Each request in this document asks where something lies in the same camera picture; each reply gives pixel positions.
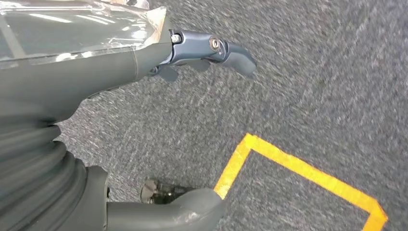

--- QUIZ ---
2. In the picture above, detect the dark metal caster wheel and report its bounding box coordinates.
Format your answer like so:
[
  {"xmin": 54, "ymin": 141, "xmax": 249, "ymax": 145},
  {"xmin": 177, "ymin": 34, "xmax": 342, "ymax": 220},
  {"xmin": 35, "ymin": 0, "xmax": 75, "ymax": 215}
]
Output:
[{"xmin": 140, "ymin": 178, "xmax": 193, "ymax": 205}]

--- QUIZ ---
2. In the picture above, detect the yellow floor tape square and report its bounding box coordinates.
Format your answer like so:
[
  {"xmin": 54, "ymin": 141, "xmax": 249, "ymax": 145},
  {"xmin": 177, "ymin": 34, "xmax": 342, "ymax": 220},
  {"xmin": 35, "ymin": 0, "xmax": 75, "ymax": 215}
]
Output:
[{"xmin": 213, "ymin": 133, "xmax": 389, "ymax": 231}]

